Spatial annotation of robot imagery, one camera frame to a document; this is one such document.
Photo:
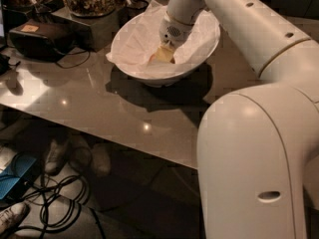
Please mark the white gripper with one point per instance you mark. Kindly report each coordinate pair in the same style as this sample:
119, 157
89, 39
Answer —
172, 33

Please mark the yellow-red apple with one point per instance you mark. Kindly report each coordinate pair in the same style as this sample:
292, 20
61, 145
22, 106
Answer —
154, 58

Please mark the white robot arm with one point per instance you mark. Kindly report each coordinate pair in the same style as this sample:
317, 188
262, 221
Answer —
253, 144

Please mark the white bowl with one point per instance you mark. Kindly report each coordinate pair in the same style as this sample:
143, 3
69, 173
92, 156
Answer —
159, 78

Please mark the white paper liner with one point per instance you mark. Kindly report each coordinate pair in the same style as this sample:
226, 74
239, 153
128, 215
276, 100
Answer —
136, 44

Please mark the grey metal stand block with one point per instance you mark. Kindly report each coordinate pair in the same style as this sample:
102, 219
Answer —
91, 33

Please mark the black box device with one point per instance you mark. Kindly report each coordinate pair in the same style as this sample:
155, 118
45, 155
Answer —
43, 41

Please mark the white shoe under table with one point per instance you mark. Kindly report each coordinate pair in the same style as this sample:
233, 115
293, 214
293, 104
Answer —
56, 156

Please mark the blue box on floor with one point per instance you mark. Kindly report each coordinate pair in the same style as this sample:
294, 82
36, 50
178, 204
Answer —
18, 176

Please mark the white shoe bottom left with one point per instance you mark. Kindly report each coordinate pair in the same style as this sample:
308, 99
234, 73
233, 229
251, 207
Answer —
12, 215

